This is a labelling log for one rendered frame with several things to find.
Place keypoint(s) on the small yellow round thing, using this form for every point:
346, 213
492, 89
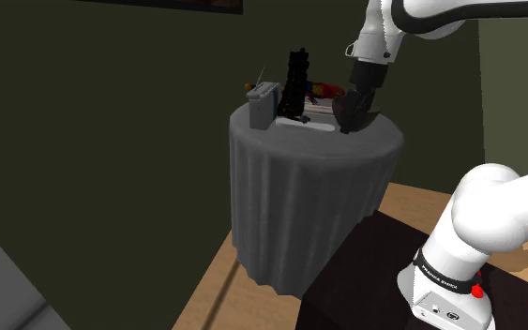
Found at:
248, 86

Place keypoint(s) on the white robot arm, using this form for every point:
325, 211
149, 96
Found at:
483, 215

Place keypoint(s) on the dark robot stand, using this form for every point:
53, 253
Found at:
364, 274

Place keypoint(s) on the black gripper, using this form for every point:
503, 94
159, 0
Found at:
368, 78

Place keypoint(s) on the grey radio with antenna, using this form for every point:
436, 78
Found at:
261, 106

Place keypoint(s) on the round table with grey cloth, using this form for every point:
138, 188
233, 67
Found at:
304, 192

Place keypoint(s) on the red toy figure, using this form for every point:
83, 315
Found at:
325, 89

